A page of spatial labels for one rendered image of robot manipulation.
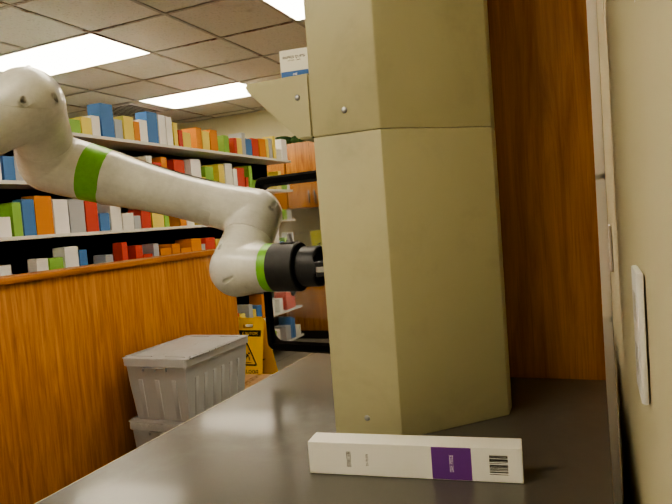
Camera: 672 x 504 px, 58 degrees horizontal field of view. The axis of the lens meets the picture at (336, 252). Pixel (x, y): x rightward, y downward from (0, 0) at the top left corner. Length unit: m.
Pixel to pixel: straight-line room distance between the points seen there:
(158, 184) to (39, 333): 1.92
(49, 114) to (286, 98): 0.44
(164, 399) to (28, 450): 0.64
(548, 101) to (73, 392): 2.62
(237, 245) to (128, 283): 2.36
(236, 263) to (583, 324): 0.67
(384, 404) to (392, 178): 0.34
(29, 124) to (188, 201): 0.31
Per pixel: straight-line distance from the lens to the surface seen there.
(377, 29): 0.95
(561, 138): 1.24
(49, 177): 1.31
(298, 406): 1.17
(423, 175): 0.94
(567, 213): 1.23
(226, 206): 1.22
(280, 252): 1.10
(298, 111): 0.97
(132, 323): 3.51
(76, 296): 3.23
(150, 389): 3.30
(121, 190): 1.27
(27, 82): 1.20
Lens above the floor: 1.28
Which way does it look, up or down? 3 degrees down
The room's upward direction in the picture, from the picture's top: 4 degrees counter-clockwise
